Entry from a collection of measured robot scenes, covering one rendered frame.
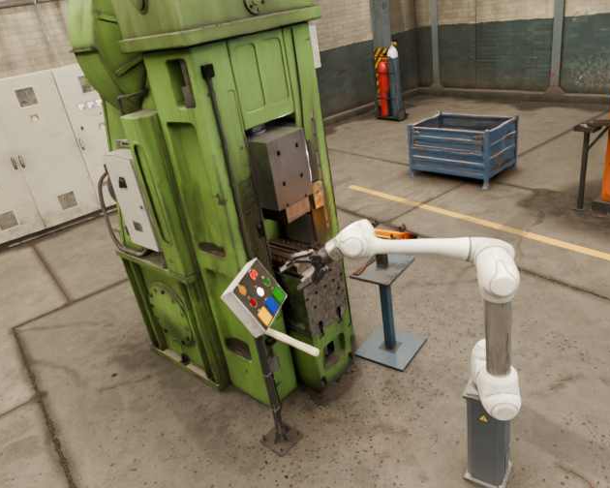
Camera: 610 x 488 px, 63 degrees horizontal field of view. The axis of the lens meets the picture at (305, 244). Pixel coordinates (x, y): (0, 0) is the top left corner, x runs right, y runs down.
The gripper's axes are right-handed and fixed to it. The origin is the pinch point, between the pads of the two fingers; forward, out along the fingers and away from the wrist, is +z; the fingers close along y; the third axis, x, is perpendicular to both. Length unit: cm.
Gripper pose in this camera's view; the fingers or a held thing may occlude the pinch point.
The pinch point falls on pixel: (290, 278)
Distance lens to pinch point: 215.5
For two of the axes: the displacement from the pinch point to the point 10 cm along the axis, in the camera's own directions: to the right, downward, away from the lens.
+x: -2.1, -5.7, 8.0
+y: 5.4, 6.1, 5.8
